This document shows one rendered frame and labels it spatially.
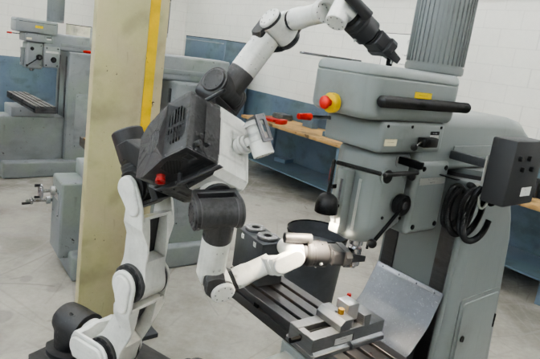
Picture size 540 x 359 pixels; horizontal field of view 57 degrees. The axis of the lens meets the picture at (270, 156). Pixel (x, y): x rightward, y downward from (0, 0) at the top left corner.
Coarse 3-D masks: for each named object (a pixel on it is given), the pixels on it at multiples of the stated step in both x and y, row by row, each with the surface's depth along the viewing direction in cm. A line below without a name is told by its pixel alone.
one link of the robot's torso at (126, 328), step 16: (128, 272) 175; (128, 288) 174; (128, 304) 175; (144, 304) 181; (160, 304) 190; (112, 320) 187; (128, 320) 177; (144, 320) 191; (96, 336) 193; (112, 336) 187; (128, 336) 183; (144, 336) 193; (112, 352) 187; (128, 352) 191
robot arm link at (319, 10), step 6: (318, 0) 155; (324, 0) 154; (330, 0) 155; (312, 6) 156; (318, 6) 155; (324, 6) 157; (330, 6) 157; (312, 12) 155; (318, 12) 155; (324, 12) 157; (312, 18) 156; (318, 18) 155; (324, 18) 157
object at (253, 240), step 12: (240, 228) 220; (252, 228) 218; (264, 228) 220; (240, 240) 219; (252, 240) 211; (264, 240) 208; (276, 240) 210; (240, 252) 219; (252, 252) 211; (264, 252) 206; (276, 252) 209; (264, 276) 209; (276, 276) 212
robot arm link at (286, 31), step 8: (296, 8) 161; (304, 8) 159; (280, 16) 163; (288, 16) 162; (296, 16) 160; (304, 16) 158; (280, 24) 164; (288, 24) 163; (296, 24) 161; (304, 24) 160; (312, 24) 159; (272, 32) 165; (280, 32) 165; (288, 32) 166; (296, 32) 168; (280, 40) 167; (288, 40) 167; (296, 40) 168
